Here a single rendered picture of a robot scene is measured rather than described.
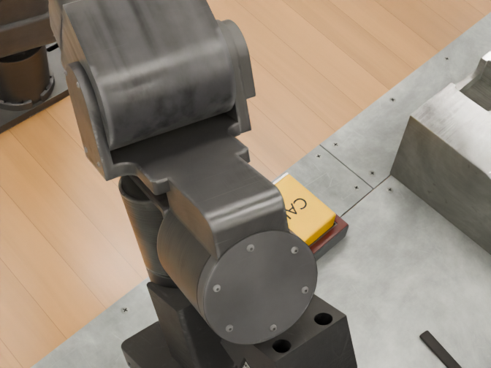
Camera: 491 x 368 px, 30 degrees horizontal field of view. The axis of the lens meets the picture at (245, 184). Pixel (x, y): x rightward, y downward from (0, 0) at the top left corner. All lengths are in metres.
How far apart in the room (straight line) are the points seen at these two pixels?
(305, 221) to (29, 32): 0.29
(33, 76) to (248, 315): 0.52
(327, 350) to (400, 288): 0.40
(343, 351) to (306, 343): 0.03
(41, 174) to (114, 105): 0.46
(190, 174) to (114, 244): 0.41
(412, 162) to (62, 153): 0.33
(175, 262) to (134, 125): 0.07
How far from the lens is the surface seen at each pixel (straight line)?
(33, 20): 0.80
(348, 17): 1.03
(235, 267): 0.40
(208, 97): 0.44
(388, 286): 0.83
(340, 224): 0.83
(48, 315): 0.80
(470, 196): 0.84
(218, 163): 0.43
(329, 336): 0.44
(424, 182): 0.87
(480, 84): 0.91
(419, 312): 0.82
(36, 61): 0.88
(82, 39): 0.43
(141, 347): 0.54
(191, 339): 0.48
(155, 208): 0.46
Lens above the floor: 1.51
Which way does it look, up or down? 55 degrees down
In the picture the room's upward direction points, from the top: 8 degrees clockwise
